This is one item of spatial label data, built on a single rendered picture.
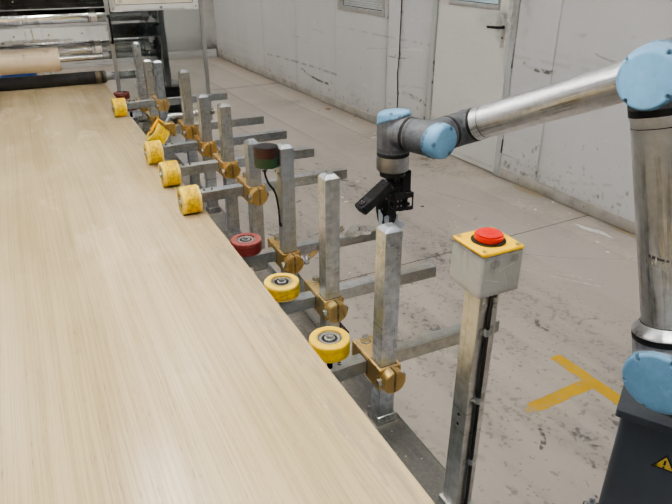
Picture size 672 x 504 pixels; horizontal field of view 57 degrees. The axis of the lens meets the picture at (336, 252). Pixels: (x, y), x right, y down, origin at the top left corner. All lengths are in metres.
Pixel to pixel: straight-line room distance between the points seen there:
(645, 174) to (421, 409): 1.42
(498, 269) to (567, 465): 1.56
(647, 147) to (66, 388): 1.14
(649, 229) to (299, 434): 0.78
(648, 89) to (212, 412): 0.95
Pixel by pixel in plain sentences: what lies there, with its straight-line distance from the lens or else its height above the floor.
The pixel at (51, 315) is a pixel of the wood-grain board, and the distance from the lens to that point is 1.41.
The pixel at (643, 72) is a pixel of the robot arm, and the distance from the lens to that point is 1.28.
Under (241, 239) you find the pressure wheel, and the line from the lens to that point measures 1.61.
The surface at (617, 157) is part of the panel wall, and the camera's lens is 4.19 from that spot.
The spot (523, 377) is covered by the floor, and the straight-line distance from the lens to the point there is 2.69.
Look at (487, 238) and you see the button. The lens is 0.86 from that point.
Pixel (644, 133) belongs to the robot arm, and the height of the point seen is 1.27.
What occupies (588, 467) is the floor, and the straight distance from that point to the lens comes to 2.37.
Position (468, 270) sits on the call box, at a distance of 0.87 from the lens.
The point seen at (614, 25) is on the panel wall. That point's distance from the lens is 4.17.
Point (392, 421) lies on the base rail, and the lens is 1.33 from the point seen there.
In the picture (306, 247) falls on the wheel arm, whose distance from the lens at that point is 1.67.
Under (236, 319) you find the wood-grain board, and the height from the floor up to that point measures 0.90.
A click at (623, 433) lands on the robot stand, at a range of 1.70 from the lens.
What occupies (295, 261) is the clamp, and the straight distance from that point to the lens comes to 1.59.
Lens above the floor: 1.58
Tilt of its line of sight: 26 degrees down
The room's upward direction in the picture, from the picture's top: straight up
